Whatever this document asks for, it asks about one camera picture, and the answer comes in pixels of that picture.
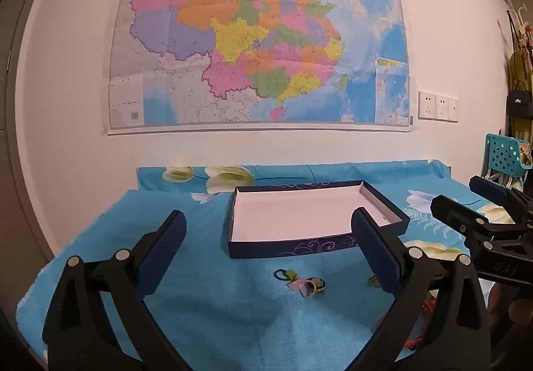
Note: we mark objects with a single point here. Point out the blue floral cloth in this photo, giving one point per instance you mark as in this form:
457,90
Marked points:
233,312

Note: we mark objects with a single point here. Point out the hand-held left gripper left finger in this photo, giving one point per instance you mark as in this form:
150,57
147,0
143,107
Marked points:
166,239

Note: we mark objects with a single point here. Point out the blue perforated plastic basket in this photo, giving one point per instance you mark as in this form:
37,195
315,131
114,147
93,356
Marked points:
504,154

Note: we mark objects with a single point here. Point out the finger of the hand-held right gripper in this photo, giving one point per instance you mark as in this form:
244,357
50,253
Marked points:
495,189
458,212

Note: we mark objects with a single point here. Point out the colourful wall map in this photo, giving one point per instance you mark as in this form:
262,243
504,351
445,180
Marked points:
266,42

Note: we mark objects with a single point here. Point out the small green jewel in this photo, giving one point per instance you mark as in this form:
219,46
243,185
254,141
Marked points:
372,281

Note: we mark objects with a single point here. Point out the white wall socket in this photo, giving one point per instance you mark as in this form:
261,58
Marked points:
442,107
427,105
453,109

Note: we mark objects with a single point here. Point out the black handbag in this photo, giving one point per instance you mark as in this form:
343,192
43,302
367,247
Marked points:
519,102

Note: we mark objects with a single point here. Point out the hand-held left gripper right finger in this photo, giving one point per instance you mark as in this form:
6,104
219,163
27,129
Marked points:
374,250

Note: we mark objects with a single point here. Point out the orange wrist watch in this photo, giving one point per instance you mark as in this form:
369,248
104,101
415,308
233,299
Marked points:
421,325

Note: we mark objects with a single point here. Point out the hanging plush toy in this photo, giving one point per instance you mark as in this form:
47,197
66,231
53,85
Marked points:
524,42

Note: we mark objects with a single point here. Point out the navy cardboard box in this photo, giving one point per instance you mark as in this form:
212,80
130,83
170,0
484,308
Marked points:
291,217

